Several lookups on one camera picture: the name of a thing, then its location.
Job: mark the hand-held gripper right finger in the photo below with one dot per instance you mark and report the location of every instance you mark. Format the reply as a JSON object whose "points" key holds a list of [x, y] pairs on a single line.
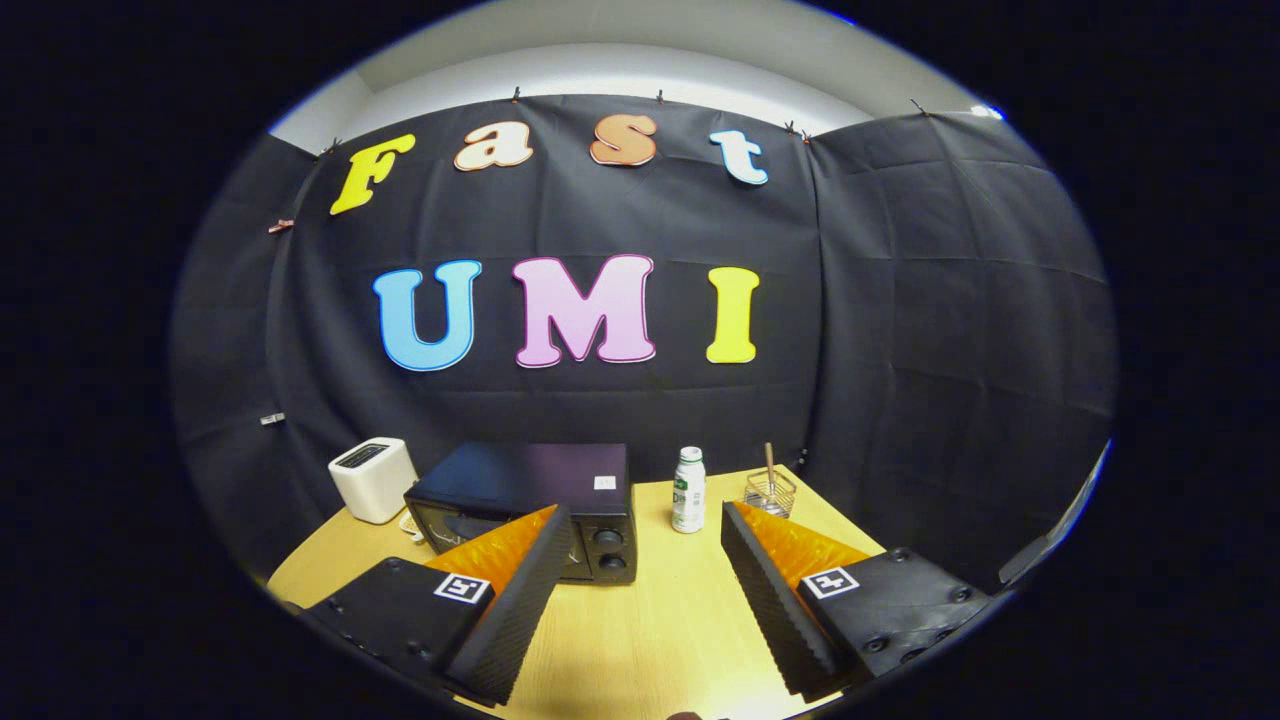
{"points": [[770, 610]]}

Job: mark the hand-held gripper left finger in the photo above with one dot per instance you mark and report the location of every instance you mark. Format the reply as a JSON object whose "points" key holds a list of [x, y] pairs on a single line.
{"points": [[515, 610]]}

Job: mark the black toaster oven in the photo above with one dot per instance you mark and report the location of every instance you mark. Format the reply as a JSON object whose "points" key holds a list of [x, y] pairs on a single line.
{"points": [[560, 470]]}

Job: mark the white pop-up toaster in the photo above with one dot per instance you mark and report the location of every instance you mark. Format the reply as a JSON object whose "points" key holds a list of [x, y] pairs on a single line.
{"points": [[370, 490]]}

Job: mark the white green drink bottle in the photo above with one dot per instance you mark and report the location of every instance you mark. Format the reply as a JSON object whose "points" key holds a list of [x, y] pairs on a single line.
{"points": [[688, 500]]}

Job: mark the wooden stick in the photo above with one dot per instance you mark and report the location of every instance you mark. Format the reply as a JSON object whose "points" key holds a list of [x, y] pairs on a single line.
{"points": [[769, 460]]}

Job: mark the black backdrop cloth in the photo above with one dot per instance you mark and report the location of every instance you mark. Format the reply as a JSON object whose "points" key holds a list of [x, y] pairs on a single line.
{"points": [[600, 220]]}

